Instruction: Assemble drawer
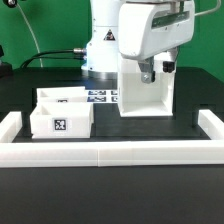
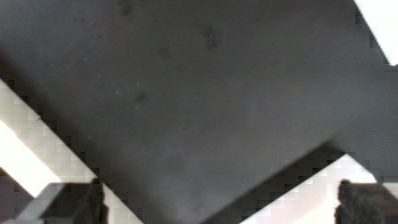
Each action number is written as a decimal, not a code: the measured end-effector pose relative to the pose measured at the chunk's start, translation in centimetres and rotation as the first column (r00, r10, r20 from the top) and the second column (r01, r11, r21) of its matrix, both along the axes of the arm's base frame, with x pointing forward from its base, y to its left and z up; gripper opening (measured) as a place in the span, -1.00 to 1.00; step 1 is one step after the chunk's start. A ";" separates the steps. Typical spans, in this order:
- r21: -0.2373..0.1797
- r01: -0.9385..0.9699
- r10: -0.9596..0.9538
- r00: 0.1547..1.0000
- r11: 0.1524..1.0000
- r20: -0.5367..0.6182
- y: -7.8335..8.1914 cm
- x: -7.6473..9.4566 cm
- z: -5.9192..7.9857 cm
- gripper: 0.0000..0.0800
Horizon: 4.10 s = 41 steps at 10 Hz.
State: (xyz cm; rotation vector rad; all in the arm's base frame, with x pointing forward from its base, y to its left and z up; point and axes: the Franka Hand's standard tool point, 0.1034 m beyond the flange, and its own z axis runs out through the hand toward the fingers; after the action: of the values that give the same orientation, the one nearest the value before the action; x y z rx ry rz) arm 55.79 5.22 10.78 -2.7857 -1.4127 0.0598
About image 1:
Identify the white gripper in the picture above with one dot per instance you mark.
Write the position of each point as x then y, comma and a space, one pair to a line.
146, 29

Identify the white drawer cabinet box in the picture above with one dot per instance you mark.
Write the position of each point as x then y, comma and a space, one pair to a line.
138, 99

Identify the white front drawer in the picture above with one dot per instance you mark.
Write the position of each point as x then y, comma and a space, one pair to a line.
62, 120

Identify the white drawer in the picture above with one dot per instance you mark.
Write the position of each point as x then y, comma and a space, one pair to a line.
62, 94
62, 120

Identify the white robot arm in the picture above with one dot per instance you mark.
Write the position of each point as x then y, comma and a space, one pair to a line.
102, 51

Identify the printed marker sheet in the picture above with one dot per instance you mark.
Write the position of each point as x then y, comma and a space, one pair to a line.
102, 96

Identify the black device at left edge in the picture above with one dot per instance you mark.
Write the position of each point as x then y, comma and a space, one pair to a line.
5, 68

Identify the white U-shaped fence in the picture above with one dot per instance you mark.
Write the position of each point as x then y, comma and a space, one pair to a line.
99, 154

